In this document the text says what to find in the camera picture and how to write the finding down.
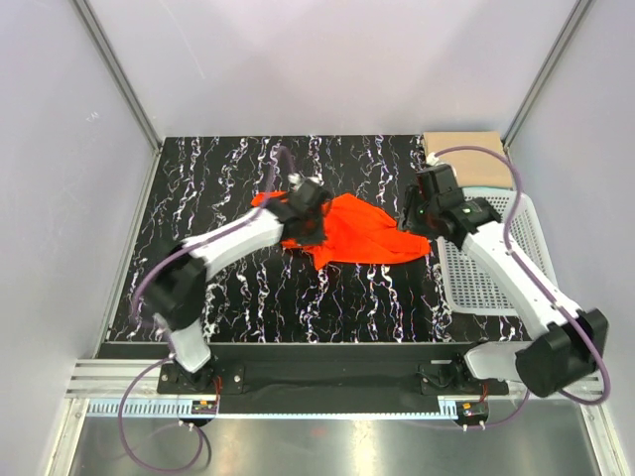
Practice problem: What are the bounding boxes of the orange t shirt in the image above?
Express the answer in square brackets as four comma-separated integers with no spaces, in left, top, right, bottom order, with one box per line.
[281,193,431,270]

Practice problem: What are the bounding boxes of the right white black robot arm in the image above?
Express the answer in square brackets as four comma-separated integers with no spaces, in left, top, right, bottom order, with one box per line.
[399,164,611,405]

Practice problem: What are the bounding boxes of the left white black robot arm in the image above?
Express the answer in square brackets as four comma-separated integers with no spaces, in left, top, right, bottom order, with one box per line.
[132,174,333,393]

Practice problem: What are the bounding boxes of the folded brown t shirt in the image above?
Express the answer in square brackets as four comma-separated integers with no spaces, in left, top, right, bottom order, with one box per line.
[423,131,513,188]

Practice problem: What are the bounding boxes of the white plastic basket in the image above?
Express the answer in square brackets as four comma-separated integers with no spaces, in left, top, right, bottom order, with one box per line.
[437,187,557,317]

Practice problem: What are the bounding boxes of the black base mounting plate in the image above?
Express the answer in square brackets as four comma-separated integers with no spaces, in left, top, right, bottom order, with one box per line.
[98,341,547,416]

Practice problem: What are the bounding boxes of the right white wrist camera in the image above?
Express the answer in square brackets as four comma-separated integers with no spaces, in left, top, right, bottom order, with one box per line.
[426,153,444,167]

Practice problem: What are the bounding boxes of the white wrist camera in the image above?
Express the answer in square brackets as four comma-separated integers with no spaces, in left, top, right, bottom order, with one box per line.
[426,153,444,167]
[288,173,322,191]

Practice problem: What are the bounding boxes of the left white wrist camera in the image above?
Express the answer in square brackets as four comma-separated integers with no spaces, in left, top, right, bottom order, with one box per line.
[288,173,322,191]

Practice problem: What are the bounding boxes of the left aluminium frame post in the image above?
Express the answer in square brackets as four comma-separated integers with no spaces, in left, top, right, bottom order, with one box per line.
[69,0,163,153]

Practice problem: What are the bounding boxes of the aluminium frame post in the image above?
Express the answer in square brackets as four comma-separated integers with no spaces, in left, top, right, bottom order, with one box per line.
[69,0,163,153]
[502,0,595,153]

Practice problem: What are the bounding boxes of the right aluminium frame post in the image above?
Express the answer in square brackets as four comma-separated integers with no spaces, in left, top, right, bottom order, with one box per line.
[502,0,595,153]

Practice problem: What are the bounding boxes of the aluminium rail beam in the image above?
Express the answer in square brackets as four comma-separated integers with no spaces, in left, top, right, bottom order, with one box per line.
[63,359,173,397]

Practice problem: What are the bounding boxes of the white slotted cable duct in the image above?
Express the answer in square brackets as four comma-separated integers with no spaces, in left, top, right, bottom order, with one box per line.
[86,400,217,418]

